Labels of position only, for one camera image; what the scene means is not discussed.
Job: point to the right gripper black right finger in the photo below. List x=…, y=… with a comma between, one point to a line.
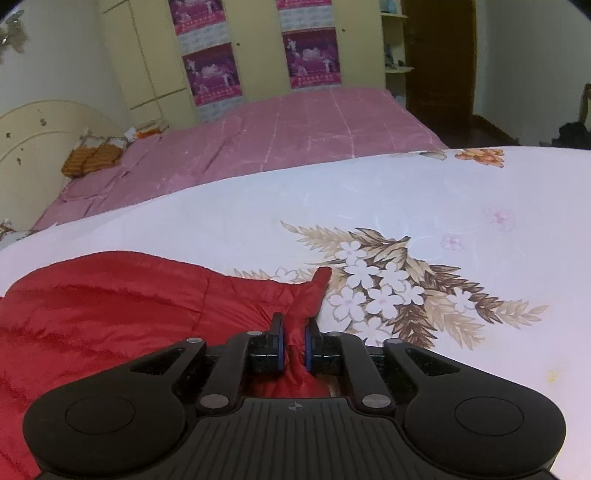
x=461, y=420

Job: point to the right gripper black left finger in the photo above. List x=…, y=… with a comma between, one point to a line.
x=129, y=418

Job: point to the red puffer jacket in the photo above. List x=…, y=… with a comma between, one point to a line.
x=78, y=317

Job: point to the white floral bed sheet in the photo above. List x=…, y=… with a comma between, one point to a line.
x=482, y=257

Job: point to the orange patterned pillow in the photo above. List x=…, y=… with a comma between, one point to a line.
x=94, y=153

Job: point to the cream curved headboard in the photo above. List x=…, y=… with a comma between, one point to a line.
x=36, y=139

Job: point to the wooden chair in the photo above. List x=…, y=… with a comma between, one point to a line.
x=576, y=135

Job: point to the pink quilted blanket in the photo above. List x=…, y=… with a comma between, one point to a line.
x=299, y=129

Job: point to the purple poster lower left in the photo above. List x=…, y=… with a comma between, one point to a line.
x=212, y=74

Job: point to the purple poster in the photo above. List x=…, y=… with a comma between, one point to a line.
x=312, y=58
x=297, y=4
x=212, y=74
x=189, y=15

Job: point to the cream wardrobe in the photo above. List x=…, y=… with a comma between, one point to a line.
x=146, y=53

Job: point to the dark wooden door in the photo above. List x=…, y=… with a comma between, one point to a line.
x=440, y=41

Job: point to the purple poster lower right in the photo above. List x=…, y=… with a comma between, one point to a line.
x=312, y=58

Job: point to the cream corner shelf unit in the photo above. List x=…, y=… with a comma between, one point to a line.
x=396, y=65

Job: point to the purple poster upper left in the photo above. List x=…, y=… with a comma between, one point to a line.
x=189, y=15

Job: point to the purple poster upper right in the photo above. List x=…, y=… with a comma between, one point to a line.
x=297, y=4

